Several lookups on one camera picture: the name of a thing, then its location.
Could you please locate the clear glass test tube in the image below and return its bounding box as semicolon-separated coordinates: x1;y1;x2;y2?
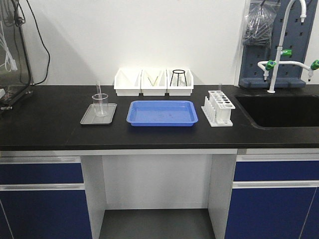
96;80;104;116

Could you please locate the white test tube rack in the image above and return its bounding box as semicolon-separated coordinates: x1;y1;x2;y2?
201;91;235;127

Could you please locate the grey blue pegboard drying rack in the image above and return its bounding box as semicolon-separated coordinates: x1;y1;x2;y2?
239;0;318;88

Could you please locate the blue plastic tray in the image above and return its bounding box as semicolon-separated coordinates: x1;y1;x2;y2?
127;100;198;126

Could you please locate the middle white storage bin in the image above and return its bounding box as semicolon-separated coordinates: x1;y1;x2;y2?
141;68;167;96

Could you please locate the white storage bin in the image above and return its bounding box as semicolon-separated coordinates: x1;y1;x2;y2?
114;68;142;97
141;68;167;96
166;69;194;96

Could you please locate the right white storage bin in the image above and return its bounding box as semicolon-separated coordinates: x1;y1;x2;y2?
166;69;194;96

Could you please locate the left white storage bin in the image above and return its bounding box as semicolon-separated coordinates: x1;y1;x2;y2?
114;68;142;97

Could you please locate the clear glass beaker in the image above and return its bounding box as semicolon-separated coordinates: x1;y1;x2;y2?
92;93;108;117

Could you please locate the black lab sink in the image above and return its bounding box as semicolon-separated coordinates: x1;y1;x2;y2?
235;95;319;128

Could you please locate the white gooseneck lab faucet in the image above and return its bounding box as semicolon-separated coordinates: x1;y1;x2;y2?
258;0;319;94

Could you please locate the right blue cabinet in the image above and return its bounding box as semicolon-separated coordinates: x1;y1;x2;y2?
225;154;319;239

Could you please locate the blue cabinet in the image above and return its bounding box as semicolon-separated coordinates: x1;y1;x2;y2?
0;156;98;239
225;154;319;239

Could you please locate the left blue cabinet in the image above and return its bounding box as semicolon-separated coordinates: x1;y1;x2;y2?
0;156;98;239

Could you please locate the plastic bag of pegs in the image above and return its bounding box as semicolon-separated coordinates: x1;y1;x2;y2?
242;0;281;48

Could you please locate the metal equipment box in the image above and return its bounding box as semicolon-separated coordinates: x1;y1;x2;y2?
0;0;33;113

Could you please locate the black wire tripod stand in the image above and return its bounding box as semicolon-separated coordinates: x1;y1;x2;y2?
170;69;187;86

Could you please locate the black hanging cable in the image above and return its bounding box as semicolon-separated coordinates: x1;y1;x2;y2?
9;0;51;86

